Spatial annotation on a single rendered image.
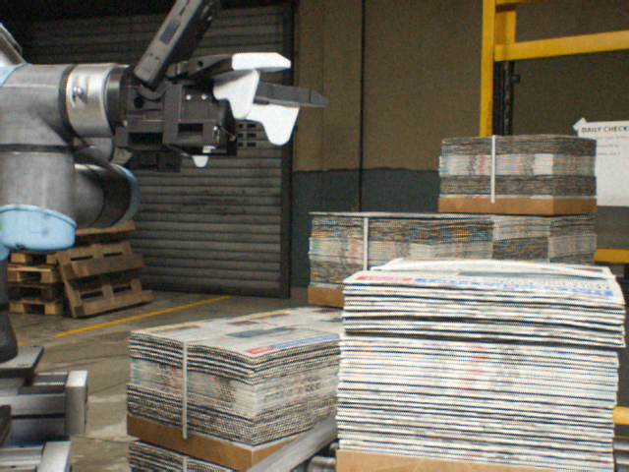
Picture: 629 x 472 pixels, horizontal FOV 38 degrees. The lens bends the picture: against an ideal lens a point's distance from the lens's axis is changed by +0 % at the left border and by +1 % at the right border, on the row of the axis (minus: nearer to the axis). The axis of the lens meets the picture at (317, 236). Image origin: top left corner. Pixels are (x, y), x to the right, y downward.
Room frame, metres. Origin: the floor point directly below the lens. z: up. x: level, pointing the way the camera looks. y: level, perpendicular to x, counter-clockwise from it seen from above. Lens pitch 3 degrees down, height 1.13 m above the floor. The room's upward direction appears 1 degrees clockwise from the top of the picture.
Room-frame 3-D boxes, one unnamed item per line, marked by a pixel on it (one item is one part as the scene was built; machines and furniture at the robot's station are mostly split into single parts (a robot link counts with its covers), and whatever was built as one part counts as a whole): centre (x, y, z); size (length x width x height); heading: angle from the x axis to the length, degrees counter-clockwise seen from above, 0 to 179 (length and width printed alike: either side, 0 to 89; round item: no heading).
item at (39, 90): (0.96, 0.30, 1.21); 0.11 x 0.08 x 0.09; 76
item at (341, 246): (2.30, -0.21, 0.95); 0.38 x 0.29 x 0.23; 48
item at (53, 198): (0.97, 0.29, 1.12); 0.11 x 0.08 x 0.11; 166
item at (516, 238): (2.52, -0.41, 0.95); 0.38 x 0.29 x 0.23; 48
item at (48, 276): (8.51, 2.46, 0.65); 1.33 x 0.94 x 1.30; 162
